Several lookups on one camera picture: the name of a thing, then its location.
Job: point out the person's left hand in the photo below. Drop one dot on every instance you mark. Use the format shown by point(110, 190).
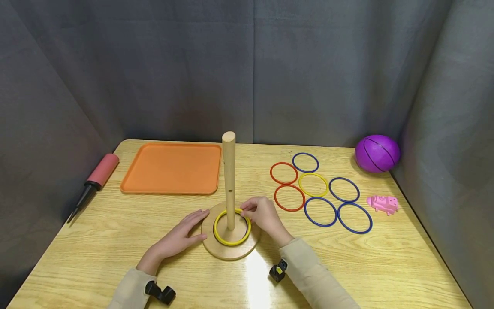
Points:
point(173, 242)

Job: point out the person's right hand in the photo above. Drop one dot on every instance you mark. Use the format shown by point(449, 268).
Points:
point(266, 219)

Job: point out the person's left fingers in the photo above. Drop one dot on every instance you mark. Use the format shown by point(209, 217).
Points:
point(195, 219)

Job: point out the person's left thumb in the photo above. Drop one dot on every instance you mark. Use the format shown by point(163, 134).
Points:
point(197, 241)

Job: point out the person's right fingers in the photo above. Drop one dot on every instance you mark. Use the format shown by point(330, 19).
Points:
point(250, 208)

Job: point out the person's right forearm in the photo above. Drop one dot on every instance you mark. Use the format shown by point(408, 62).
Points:
point(316, 279)

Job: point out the person's left forearm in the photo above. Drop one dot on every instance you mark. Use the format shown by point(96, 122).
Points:
point(131, 289)

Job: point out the orange plastic tray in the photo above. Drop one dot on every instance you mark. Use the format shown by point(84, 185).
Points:
point(171, 168)

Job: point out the black wrist band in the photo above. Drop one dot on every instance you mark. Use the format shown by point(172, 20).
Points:
point(162, 293)
point(278, 271)

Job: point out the group of coloured toss rings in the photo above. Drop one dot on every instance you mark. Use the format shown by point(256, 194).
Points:
point(313, 173)

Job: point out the red and black hand pump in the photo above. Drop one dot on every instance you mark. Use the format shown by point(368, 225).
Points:
point(102, 169)

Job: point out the pink plastic toy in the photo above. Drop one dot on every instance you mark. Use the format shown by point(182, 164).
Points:
point(383, 204)

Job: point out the purple ball with black lines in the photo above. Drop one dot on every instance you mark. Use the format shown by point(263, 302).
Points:
point(376, 153)

